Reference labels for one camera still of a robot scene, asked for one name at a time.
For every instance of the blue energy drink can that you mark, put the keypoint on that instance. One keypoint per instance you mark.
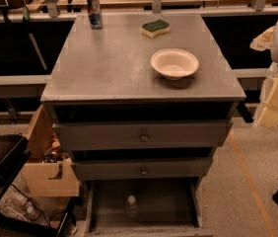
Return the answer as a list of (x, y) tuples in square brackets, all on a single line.
[(95, 14)]

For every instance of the clear plastic water bottle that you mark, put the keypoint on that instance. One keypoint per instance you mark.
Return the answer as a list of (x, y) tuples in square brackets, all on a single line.
[(132, 206)]

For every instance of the grey open bottom drawer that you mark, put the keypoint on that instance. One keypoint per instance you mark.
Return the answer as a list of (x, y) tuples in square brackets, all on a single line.
[(167, 208)]

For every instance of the grey top drawer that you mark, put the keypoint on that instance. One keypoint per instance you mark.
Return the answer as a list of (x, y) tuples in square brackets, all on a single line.
[(140, 135)]

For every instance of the plastic bottle on floor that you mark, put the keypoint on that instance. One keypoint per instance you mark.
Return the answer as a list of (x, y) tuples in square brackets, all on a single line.
[(26, 206)]

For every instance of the grey drawer cabinet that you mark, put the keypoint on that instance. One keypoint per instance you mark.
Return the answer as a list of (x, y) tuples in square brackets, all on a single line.
[(106, 75)]

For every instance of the green yellow sponge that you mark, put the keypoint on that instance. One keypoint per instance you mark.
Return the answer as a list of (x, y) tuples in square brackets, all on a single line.
[(156, 28)]

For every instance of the grey middle drawer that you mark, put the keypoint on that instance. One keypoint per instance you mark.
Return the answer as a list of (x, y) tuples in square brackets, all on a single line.
[(142, 169)]

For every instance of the white paper bowl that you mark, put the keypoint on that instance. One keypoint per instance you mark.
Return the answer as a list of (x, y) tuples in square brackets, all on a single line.
[(174, 63)]

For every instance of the light wooden box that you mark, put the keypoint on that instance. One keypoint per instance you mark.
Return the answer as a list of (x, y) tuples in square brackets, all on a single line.
[(47, 179)]

